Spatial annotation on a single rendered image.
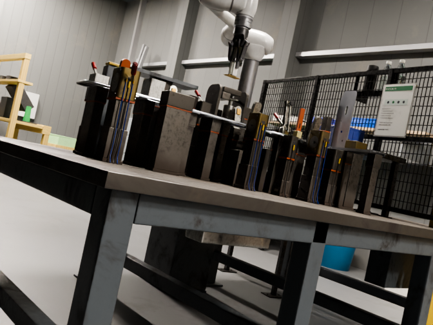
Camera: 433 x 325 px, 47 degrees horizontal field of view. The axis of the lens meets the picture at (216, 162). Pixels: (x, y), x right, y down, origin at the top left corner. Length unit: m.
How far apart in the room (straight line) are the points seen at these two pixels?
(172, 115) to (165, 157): 0.17
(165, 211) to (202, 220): 0.12
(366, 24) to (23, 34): 7.05
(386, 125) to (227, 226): 1.74
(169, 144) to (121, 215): 0.84
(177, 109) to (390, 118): 1.40
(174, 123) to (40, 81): 9.28
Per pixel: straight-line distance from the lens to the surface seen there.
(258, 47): 3.05
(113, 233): 1.22
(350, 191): 2.69
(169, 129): 2.01
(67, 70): 11.43
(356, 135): 2.97
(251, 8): 2.53
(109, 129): 1.89
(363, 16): 6.87
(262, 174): 2.50
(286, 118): 2.77
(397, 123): 2.95
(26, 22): 11.21
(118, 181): 1.15
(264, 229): 1.53
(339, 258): 5.52
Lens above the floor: 0.75
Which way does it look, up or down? 1 degrees up
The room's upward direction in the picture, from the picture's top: 12 degrees clockwise
